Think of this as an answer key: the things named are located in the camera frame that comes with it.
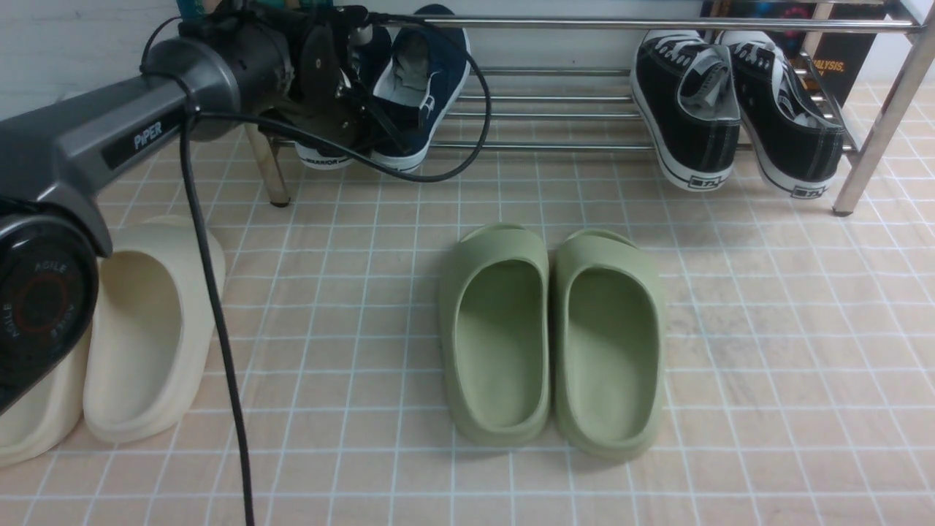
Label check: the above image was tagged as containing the cream slipper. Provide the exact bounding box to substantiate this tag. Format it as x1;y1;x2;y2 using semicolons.
83;216;215;443
1;329;91;468

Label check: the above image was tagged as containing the green left slipper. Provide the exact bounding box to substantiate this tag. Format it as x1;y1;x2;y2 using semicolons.
438;223;551;447

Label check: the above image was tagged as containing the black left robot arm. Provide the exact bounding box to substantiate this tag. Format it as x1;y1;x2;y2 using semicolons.
1;1;389;411

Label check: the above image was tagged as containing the cream left slipper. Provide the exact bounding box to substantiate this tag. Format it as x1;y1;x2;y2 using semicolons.
1;329;91;468

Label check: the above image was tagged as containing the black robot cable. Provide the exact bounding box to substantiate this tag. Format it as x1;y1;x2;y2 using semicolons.
139;11;492;526

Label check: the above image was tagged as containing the blue green poster board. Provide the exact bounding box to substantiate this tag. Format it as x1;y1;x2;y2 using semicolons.
175;0;221;20

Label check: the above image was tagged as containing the black left sneaker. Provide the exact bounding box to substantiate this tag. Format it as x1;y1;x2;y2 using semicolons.
629;29;741;192

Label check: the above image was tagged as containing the green slipper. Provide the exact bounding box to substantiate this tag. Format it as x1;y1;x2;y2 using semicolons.
438;223;551;447
550;229;668;462

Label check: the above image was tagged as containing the black right sneaker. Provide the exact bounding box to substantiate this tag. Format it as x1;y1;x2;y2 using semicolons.
716;31;845;200

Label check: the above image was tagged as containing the cream right slipper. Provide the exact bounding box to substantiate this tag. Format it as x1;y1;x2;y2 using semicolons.
83;216;215;443

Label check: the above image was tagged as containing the dark book box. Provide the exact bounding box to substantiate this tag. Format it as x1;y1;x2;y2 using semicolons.
699;1;886;104

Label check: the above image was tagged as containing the black sneaker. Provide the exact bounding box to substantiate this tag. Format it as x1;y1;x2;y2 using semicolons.
629;29;741;192
716;31;845;200

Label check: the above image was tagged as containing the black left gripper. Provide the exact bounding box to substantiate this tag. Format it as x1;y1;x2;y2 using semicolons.
283;4;392;154

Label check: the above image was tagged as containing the green right slipper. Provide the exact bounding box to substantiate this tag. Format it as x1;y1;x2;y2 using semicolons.
550;229;668;462

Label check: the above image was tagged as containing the navy canvas shoe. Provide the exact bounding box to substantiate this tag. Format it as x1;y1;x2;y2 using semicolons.
371;27;470;172
276;23;393;170

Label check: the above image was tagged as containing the metal shoe rack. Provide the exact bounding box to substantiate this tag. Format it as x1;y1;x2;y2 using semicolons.
255;1;933;217

